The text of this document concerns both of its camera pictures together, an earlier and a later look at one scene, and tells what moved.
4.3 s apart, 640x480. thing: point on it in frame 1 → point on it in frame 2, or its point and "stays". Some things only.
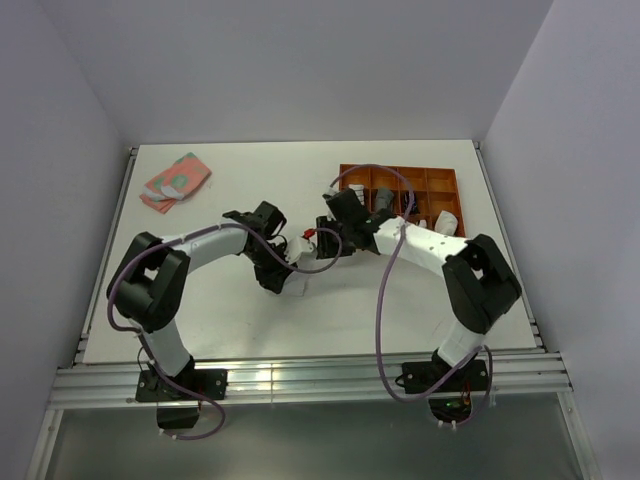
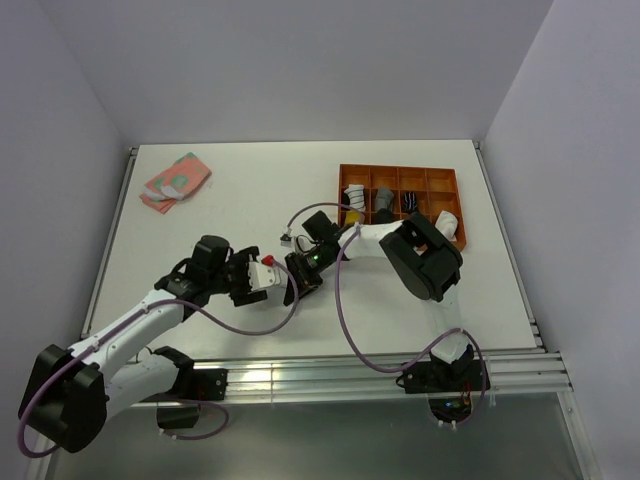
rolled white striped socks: x=359 y=190 stays
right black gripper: x=326 y=248 → x=304 y=278
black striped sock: x=414 y=205 stays
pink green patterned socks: x=178 y=182 stays
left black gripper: x=273 y=281 → x=244 y=295
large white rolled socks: x=446 y=223 stays
